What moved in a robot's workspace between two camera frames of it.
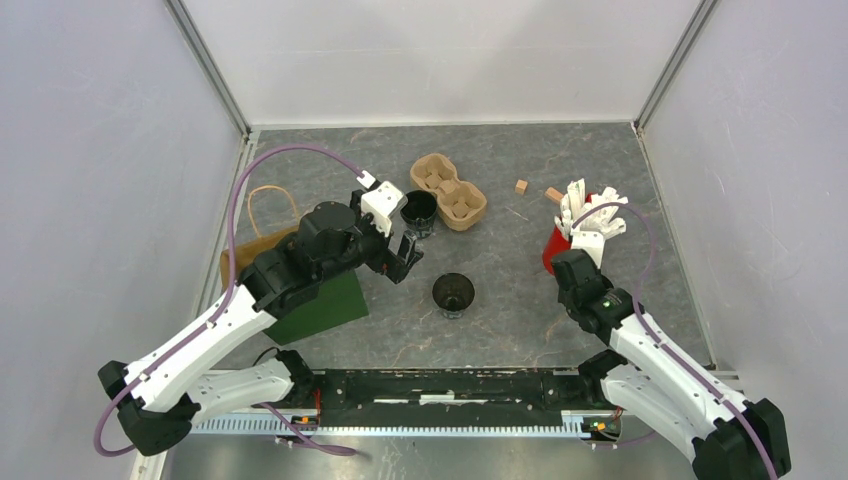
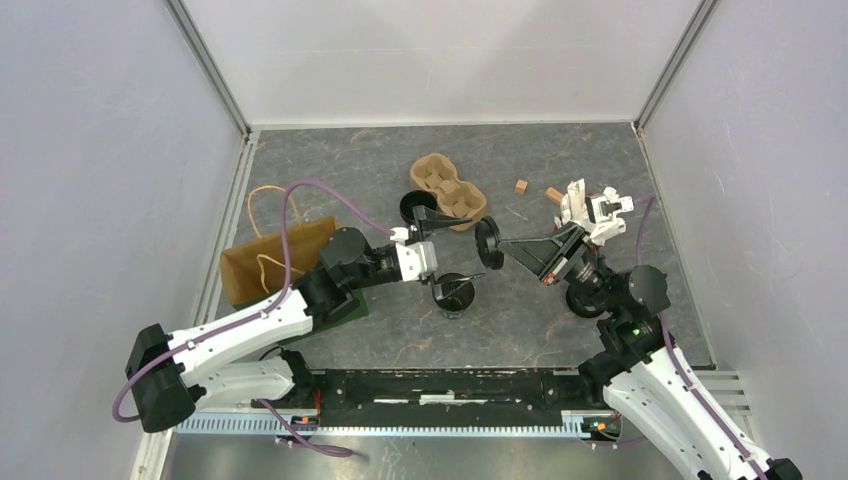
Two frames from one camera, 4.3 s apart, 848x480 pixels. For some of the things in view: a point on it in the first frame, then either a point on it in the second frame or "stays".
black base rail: x=525 y=397 stays
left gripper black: x=387 y=261 -> x=431 y=220
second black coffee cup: x=418 y=211 stays
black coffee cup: x=453 y=292 stays
